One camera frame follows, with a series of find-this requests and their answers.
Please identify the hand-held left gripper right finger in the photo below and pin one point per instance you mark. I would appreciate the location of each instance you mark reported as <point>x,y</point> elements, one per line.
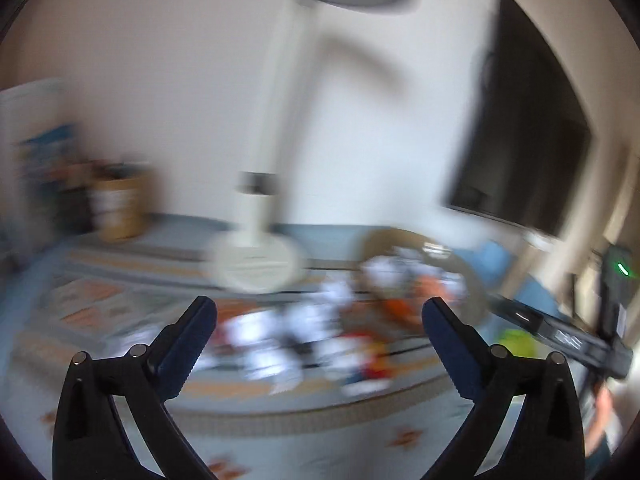
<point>452,355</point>

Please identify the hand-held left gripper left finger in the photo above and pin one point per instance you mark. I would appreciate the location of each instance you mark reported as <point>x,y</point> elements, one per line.
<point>185,352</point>

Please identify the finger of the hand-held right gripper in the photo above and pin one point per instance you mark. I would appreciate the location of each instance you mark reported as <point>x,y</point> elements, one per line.
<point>517,316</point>

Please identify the ribbed golden brown bowl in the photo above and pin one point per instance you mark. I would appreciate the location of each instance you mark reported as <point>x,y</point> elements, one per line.
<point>470,285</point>

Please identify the red snack packet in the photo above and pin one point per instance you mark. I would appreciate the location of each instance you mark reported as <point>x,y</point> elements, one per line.
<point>370,360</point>

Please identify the pile of paper balls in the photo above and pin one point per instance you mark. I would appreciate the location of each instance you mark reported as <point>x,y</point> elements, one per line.
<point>280,330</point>

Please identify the person's right hand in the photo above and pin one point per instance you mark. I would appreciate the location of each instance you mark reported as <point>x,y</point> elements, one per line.
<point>605,420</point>

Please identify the green packet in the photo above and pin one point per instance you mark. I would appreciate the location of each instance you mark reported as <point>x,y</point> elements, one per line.
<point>517,342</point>

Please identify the patterned blue woven mat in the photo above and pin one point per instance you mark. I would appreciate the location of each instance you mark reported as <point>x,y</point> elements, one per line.
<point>280,410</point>

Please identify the tan pen holder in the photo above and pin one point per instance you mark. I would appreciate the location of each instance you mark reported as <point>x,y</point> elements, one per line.
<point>120,205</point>

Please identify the dark monitor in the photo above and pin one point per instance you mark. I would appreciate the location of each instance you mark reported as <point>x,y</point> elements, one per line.
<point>525,125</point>

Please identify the white desk lamp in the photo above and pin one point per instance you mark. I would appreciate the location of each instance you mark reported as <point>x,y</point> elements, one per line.
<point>280,135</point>

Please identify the row of books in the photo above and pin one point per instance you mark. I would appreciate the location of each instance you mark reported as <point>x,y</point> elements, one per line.
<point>35,160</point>

